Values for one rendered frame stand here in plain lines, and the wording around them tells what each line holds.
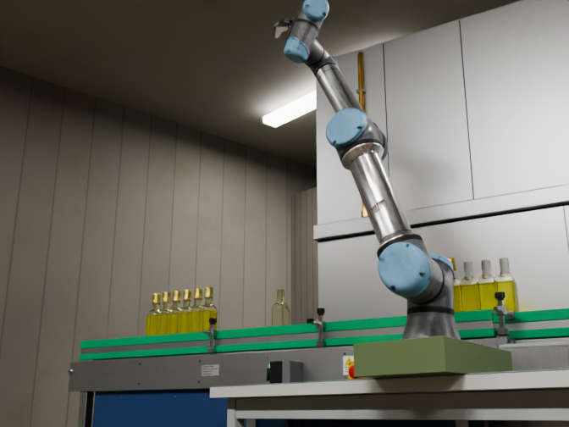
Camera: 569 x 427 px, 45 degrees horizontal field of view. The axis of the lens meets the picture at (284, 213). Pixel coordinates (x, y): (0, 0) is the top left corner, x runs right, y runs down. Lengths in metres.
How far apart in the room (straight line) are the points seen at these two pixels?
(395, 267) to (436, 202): 0.99
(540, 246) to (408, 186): 0.55
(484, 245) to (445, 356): 0.97
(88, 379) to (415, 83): 1.78
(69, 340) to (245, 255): 1.56
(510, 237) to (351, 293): 0.63
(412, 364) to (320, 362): 0.78
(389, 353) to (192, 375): 1.16
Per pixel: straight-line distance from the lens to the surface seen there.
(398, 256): 1.60
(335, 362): 2.28
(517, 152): 2.52
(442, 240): 2.48
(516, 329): 2.20
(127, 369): 2.84
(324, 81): 2.10
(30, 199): 4.52
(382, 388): 1.71
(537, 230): 2.40
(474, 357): 1.60
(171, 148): 5.12
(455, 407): 1.64
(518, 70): 2.64
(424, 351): 1.54
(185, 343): 2.67
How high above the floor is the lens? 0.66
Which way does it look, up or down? 17 degrees up
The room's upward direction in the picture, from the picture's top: straight up
